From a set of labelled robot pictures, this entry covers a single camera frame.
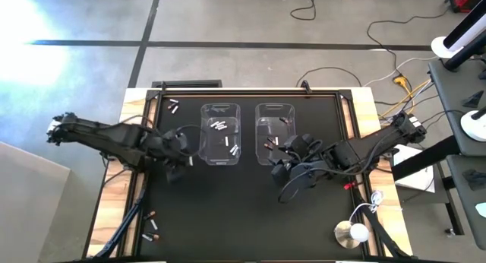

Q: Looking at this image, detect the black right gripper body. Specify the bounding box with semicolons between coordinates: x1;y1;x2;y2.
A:
271;133;327;190

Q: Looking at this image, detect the small black object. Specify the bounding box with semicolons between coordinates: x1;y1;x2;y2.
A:
462;90;485;109
462;167;486;192

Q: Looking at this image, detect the clear plastic bin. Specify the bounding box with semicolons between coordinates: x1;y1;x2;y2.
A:
198;102;242;166
254;102;297;166

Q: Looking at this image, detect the black aluminium rig frame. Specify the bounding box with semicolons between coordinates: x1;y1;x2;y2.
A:
81;86;415;263

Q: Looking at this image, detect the white floor cable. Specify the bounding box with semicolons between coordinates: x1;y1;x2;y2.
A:
362;55;440;87

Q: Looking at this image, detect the white board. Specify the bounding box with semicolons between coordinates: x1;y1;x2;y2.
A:
393;144;437;195

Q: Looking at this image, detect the white round base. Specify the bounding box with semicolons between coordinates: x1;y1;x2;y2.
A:
459;106;486;143

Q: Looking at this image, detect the white ball on brass base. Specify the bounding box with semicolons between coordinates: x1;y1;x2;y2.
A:
333;220;371;251

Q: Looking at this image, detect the white and black cylinder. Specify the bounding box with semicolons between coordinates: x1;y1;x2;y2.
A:
431;4;486;61

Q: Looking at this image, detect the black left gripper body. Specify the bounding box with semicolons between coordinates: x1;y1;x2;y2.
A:
161;128;191;183

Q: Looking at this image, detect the yellow power cable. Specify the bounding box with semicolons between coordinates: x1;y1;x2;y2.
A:
379;75;432;119

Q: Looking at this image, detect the beige panel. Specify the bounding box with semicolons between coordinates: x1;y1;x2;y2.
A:
0;141;71;263

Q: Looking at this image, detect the white coiled cable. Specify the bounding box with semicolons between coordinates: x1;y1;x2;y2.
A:
348;189;385;223

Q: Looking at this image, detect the black floor cable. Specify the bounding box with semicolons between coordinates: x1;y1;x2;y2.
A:
365;6;453;78
295;65;362;89
289;0;328;22

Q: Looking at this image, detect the black support beam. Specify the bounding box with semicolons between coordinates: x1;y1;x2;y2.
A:
390;135;462;182

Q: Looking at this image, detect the grey side table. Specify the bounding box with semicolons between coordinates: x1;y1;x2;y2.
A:
446;154;486;252
428;56;486;157

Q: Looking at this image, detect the black slotted panel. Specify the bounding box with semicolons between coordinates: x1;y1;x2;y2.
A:
150;79;223;90

